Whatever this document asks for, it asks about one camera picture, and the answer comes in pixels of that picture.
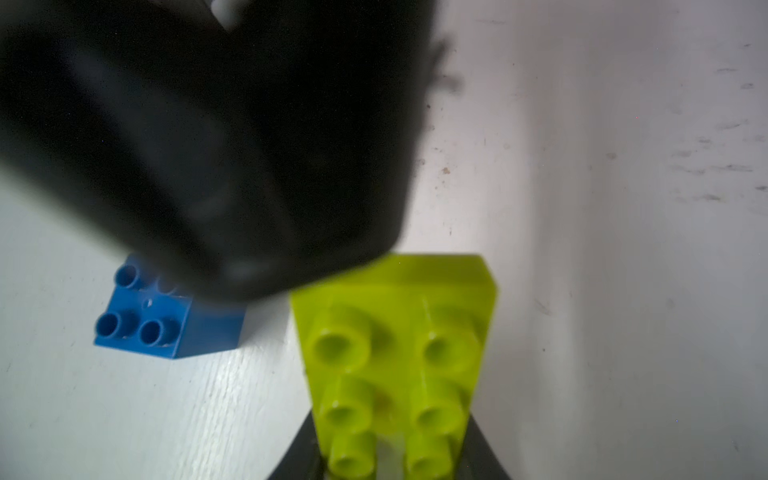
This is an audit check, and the blue square lego brick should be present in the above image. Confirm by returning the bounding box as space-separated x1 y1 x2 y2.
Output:
94 254 247 359

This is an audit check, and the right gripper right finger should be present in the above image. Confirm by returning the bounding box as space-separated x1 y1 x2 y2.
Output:
458 416 511 480

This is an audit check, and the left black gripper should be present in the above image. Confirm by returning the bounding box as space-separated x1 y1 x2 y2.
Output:
1 1 436 301

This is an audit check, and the lime green lego plate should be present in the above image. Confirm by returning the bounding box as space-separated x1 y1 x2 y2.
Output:
290 254 497 479

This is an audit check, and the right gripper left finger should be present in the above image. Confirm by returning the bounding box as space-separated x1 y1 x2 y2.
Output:
267 412 326 480

